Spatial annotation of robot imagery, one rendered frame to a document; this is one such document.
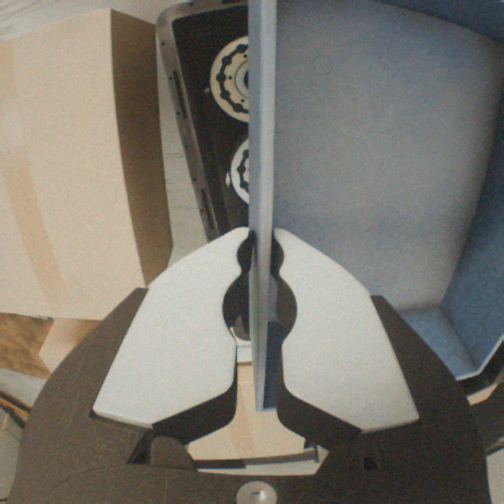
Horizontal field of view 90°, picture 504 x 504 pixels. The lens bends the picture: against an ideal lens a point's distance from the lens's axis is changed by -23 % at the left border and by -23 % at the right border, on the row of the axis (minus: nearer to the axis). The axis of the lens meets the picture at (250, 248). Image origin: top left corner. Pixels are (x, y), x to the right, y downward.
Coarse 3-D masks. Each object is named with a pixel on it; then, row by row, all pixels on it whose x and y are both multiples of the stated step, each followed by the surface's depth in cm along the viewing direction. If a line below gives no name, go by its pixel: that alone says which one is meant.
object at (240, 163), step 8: (248, 144) 35; (240, 152) 36; (248, 152) 36; (232, 160) 36; (240, 160) 36; (248, 160) 36; (232, 168) 37; (240, 168) 37; (248, 168) 37; (232, 176) 37; (240, 176) 37; (248, 176) 37; (240, 184) 38; (248, 184) 38; (240, 192) 38; (248, 192) 39; (248, 200) 39
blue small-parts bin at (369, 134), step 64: (256, 0) 7; (320, 0) 11; (384, 0) 10; (448, 0) 8; (256, 64) 8; (320, 64) 13; (384, 64) 13; (448, 64) 12; (256, 128) 9; (320, 128) 14; (384, 128) 14; (448, 128) 14; (256, 192) 10; (320, 192) 16; (384, 192) 16; (448, 192) 16; (256, 256) 11; (384, 256) 19; (448, 256) 19; (256, 320) 12; (448, 320) 20; (256, 384) 14
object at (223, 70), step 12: (228, 48) 29; (240, 48) 29; (216, 60) 30; (228, 60) 30; (240, 60) 30; (216, 72) 30; (228, 72) 31; (216, 84) 31; (228, 84) 31; (216, 96) 32; (228, 96) 32; (240, 96) 32; (228, 108) 33; (240, 108) 33; (240, 120) 34
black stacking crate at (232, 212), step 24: (192, 24) 27; (216, 24) 30; (240, 24) 30; (192, 48) 32; (216, 48) 32; (192, 72) 30; (192, 96) 29; (216, 120) 37; (216, 144) 38; (216, 168) 40; (216, 192) 36; (216, 216) 33; (240, 216) 44
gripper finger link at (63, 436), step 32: (128, 320) 7; (96, 352) 6; (64, 384) 6; (96, 384) 6; (32, 416) 5; (64, 416) 5; (96, 416) 5; (32, 448) 4; (64, 448) 4; (96, 448) 4; (128, 448) 5; (32, 480) 4
